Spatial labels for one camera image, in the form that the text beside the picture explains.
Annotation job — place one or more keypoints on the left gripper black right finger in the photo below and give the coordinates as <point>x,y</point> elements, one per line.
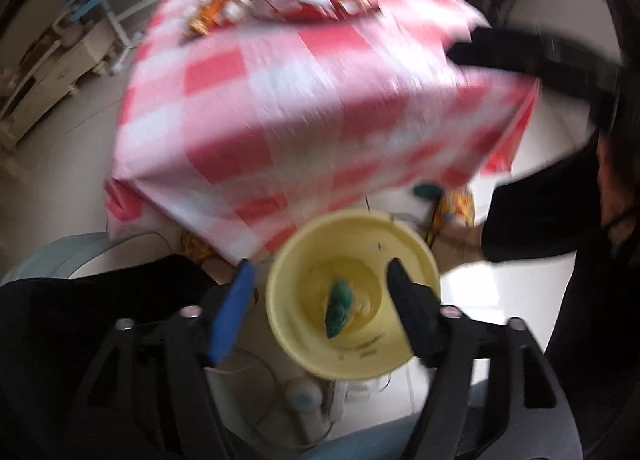
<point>418,309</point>

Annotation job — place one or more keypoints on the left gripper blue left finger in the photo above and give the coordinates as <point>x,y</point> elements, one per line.
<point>228,319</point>

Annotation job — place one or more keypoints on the yellow trash bin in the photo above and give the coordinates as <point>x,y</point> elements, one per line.
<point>327,300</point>

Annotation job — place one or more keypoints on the teal sofa armrest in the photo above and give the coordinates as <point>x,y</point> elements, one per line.
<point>61,258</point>

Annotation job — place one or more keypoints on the red white checkered tablecloth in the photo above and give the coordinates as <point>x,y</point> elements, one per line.
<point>246,134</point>

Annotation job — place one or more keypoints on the cream tv cabinet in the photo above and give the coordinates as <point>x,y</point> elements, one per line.
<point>53,76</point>

